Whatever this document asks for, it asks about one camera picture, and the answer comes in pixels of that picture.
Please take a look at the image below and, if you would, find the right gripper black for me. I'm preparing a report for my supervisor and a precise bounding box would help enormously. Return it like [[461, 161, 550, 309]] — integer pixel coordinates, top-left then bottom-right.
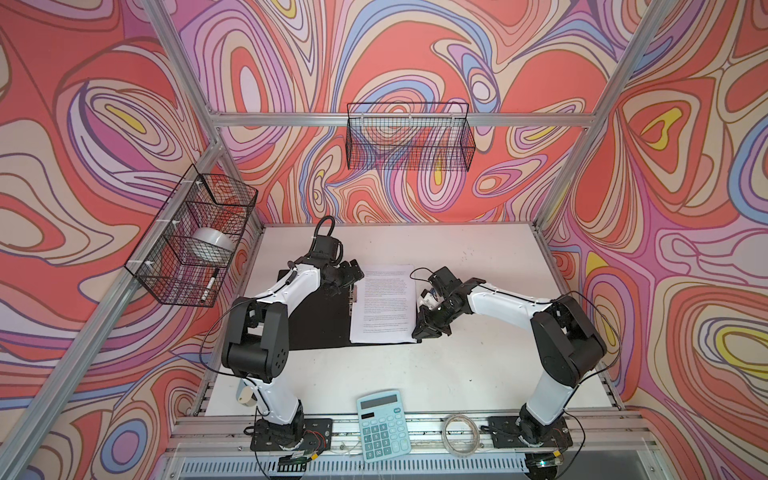
[[410, 297, 463, 339]]

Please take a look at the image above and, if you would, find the printed paper stack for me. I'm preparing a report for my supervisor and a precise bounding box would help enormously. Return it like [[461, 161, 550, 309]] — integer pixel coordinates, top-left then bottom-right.
[[349, 264, 417, 345]]

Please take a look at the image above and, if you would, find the white folder black inside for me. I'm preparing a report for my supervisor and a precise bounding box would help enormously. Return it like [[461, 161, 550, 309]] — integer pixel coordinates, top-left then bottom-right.
[[271, 266, 421, 352]]

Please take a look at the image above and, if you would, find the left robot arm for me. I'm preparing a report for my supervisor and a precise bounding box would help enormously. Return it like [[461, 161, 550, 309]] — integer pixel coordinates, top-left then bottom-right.
[[221, 215, 364, 438]]

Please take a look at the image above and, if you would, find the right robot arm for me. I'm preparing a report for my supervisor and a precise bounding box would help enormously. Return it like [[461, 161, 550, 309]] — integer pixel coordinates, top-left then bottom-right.
[[412, 267, 608, 446]]

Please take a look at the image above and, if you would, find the metal folder clip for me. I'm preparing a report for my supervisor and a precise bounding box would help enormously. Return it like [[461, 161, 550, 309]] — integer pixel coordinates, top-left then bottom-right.
[[349, 285, 358, 316]]

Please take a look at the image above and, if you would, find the teal calculator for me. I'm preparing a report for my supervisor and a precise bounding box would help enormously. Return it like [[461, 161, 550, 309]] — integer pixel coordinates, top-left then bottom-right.
[[357, 390, 411, 464]]

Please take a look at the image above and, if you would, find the black marker pen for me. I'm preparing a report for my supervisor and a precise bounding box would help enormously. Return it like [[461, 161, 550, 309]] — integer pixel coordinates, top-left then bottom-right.
[[200, 268, 219, 304]]

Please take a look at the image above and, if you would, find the white tape roll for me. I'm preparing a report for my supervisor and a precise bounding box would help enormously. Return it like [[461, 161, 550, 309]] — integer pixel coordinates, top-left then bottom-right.
[[192, 227, 236, 252]]

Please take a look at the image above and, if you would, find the white stapler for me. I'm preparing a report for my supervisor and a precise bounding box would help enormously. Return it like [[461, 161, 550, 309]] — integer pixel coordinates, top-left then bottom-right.
[[236, 378, 261, 407]]

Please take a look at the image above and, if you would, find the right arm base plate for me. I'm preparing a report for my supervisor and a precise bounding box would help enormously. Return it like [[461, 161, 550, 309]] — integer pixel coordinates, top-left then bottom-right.
[[480, 416, 573, 450]]

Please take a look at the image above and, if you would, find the coiled clear cable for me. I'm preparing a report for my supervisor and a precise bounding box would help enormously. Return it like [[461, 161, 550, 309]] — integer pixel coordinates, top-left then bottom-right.
[[441, 413, 481, 458]]

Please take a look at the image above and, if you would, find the black wire basket back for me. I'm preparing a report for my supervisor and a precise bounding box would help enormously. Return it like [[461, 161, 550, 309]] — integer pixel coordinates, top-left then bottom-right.
[[345, 100, 476, 172]]

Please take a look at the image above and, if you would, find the black wire basket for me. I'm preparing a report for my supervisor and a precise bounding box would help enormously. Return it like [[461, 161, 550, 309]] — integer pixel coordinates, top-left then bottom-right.
[[124, 166, 258, 307], [345, 100, 476, 172]]

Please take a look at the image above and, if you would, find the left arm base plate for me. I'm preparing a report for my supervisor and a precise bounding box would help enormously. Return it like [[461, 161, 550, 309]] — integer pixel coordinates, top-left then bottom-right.
[[243, 417, 333, 453]]

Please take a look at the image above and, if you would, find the aluminium frame rail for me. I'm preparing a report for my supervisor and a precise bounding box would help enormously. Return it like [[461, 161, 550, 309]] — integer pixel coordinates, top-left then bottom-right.
[[209, 112, 597, 127]]

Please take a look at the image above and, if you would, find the black wire basket left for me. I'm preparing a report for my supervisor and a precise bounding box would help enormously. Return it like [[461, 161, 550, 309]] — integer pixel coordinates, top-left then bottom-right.
[[124, 166, 258, 307]]

